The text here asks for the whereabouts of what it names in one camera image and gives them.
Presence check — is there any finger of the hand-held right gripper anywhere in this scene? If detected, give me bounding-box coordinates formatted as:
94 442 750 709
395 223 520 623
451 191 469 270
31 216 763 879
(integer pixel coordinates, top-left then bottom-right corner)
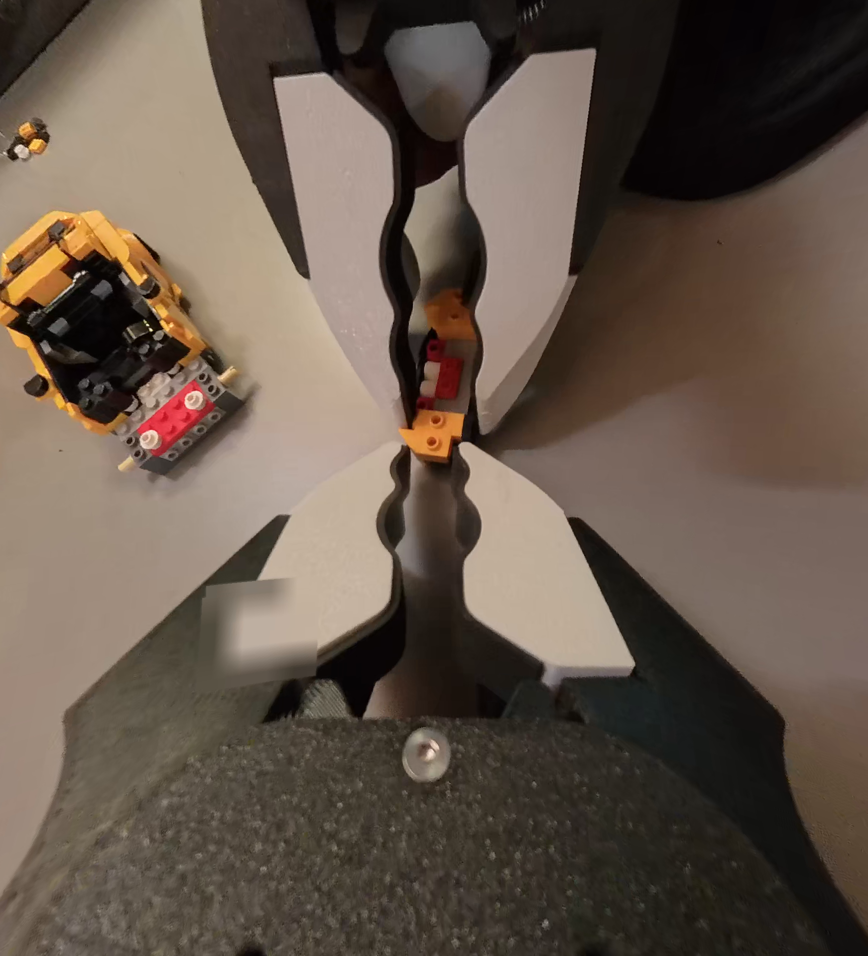
273 69 412 434
462 48 599 437

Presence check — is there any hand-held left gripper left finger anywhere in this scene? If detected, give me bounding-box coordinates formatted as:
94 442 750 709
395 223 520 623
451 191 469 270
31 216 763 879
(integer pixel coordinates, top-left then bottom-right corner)
256 441 410 716

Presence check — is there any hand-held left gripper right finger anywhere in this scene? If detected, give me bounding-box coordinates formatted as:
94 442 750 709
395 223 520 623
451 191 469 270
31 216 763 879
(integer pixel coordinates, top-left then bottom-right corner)
452 443 636 712

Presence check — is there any black red orange lego subassembly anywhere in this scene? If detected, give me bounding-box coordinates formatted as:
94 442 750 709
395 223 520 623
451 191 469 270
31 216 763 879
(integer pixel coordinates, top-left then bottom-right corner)
398 287 480 466

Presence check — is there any small orange black lego assembly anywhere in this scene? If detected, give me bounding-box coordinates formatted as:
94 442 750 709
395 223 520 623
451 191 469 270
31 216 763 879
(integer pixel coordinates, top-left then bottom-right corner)
0 117 51 161

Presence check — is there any orange lego car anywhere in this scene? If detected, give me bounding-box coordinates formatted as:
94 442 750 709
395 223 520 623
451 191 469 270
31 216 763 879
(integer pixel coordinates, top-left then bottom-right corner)
0 209 249 477

